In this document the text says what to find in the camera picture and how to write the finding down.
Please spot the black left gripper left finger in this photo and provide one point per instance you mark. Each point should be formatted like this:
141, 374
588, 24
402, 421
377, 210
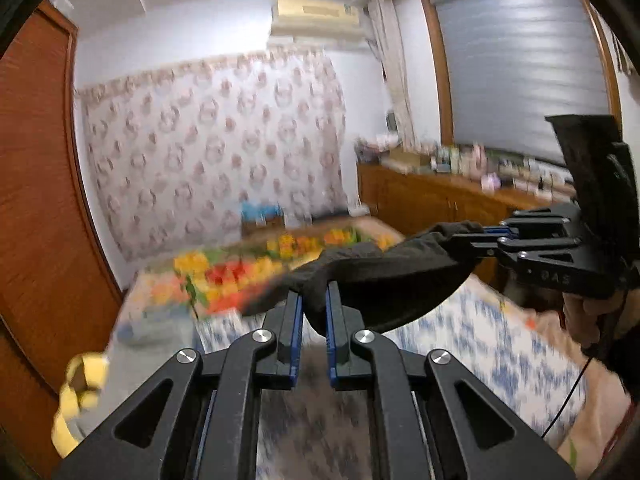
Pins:
197, 416

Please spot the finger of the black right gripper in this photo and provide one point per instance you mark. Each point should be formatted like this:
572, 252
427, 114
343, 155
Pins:
529, 225
533, 255

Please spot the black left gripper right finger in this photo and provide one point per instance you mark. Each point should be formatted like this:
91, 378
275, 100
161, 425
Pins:
429, 416

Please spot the black pants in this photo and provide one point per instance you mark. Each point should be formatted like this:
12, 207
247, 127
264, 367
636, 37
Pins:
390, 288

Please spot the person's right hand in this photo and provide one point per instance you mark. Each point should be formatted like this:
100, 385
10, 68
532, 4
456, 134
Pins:
582, 315

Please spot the blue floral white quilt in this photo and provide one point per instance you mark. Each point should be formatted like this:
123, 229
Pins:
356, 405

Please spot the wooden sideboard cabinet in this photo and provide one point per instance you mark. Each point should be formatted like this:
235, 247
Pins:
412, 203

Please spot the grey window blind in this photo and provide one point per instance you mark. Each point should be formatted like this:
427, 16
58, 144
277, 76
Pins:
514, 63

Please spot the colourful floral blanket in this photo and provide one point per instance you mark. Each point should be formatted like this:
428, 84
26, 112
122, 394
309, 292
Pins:
210, 280

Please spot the brown louvered wardrobe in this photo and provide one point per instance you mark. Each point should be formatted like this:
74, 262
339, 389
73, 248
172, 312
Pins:
59, 298

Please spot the cardboard box with blue cloth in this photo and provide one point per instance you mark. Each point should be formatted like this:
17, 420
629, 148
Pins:
257, 218

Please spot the white insulated pipe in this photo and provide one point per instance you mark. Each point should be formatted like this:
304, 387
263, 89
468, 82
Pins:
387, 34

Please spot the patterned sheer curtain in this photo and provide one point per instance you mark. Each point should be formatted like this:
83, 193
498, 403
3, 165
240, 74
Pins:
176, 153

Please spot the beige wall air conditioner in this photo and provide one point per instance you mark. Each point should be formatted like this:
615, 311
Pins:
316, 24

